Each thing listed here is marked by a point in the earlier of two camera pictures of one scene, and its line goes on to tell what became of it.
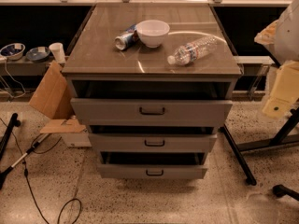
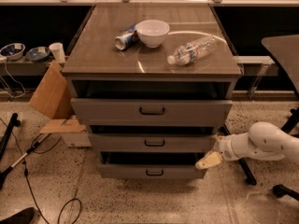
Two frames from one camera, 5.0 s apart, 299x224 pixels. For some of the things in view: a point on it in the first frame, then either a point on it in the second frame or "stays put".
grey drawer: x=153 y=143 stays put
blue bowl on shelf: x=38 y=53 stays put
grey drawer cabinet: x=152 y=82 stays put
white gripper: x=288 y=36 → x=226 y=147
